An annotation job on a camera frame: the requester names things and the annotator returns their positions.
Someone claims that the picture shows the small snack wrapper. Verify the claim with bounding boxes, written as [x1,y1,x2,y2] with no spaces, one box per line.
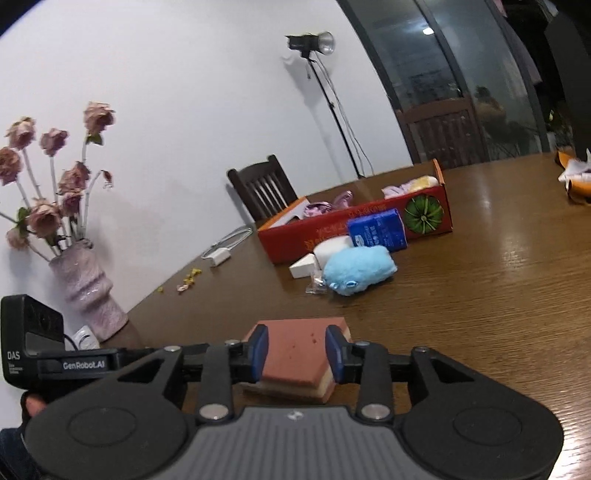
[305,271,328,295]

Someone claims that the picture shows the yellow white sheep plush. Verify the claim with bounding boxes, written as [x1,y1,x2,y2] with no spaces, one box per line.
[406,175,440,193]

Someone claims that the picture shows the pink layered sponge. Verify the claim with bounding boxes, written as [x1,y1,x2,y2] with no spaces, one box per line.
[242,317,352,404]

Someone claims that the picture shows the lavender fuzzy headband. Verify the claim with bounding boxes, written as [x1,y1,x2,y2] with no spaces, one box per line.
[382,183,414,199]

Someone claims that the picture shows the pink ribbed vase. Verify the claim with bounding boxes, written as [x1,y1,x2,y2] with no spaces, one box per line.
[49,240,128,342]

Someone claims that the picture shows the dark wooden chair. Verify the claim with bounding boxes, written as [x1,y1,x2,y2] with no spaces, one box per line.
[226,155,297,222]
[394,97,490,169]

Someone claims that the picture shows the black bag with garment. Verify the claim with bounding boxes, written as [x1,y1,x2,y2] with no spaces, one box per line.
[545,11,590,159]

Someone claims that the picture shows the orange white wrapper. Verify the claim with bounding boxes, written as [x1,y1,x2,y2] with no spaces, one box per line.
[555,149,591,206]

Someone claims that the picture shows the white wedge eraser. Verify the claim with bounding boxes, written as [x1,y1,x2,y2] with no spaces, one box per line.
[288,253,321,279]

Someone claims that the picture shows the studio light on stand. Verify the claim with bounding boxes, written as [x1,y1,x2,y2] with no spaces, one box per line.
[286,31,375,179]

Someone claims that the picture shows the purple satin bow scrunchie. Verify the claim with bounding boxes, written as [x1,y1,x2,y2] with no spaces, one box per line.
[304,190,353,218]

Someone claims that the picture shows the light blue plush toy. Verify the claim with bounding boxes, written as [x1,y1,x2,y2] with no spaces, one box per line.
[322,245,398,296]

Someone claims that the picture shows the dried pink roses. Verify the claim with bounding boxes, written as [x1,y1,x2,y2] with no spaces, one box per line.
[1,101,116,263]

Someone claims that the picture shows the dark wooden chair left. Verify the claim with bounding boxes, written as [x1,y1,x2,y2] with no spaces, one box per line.
[226,155,297,222]

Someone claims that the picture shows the sliding glass door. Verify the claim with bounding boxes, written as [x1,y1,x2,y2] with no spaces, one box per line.
[337,0,591,163]

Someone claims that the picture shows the red cardboard box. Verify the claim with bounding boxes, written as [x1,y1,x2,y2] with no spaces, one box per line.
[257,159,453,264]

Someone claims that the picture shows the white charger with cable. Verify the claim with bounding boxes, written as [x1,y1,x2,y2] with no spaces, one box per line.
[200,226,253,268]

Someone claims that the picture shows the dark wooden chair back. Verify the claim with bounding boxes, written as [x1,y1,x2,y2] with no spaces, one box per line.
[394,97,490,169]

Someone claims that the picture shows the wall socket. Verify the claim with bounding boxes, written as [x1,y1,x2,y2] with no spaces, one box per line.
[72,325,100,350]

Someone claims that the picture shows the blue tissue pack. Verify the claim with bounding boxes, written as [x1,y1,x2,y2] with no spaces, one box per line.
[346,208,408,253]

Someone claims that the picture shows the scattered flower petals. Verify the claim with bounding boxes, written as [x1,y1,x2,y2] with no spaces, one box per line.
[155,266,202,295]

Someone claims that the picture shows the person's left hand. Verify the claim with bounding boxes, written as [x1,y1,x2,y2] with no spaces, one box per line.
[20,391,47,424]

